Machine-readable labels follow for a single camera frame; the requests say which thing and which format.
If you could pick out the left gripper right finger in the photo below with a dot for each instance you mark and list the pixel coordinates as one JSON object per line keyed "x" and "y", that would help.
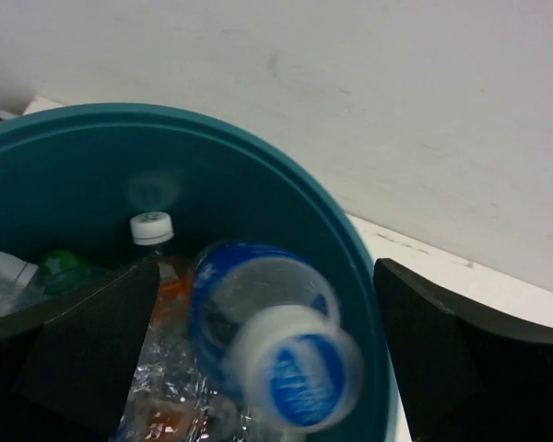
{"x": 464, "y": 371}

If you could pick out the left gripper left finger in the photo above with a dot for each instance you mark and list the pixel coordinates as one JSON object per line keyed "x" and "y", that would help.
{"x": 67, "y": 364}

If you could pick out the orange bottle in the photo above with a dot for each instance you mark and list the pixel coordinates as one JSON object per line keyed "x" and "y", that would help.
{"x": 153, "y": 236}
{"x": 164, "y": 420}

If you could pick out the green plastic bottle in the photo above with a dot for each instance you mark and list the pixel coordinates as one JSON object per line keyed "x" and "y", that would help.
{"x": 63, "y": 271}

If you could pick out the clear crushed bottle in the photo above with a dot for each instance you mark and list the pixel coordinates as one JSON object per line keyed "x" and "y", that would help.
{"x": 167, "y": 371}

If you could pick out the blue label bottle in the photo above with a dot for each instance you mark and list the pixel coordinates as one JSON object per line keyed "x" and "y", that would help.
{"x": 266, "y": 328}

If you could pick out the teal plastic bin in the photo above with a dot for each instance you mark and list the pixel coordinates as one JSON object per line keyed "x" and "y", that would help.
{"x": 71, "y": 178}

